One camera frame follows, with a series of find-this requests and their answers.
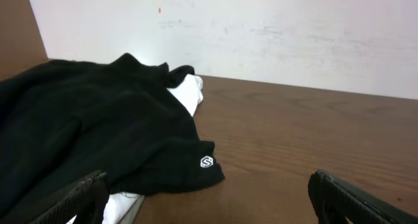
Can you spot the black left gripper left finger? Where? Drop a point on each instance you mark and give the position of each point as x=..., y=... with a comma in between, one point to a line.
x=82, y=202

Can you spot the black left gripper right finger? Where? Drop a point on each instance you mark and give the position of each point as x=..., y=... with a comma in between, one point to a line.
x=335, y=201

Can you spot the black t-shirt with logo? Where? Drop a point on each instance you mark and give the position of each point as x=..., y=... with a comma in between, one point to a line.
x=62, y=120

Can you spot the white t-shirt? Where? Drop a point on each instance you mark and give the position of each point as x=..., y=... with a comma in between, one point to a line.
x=122, y=208

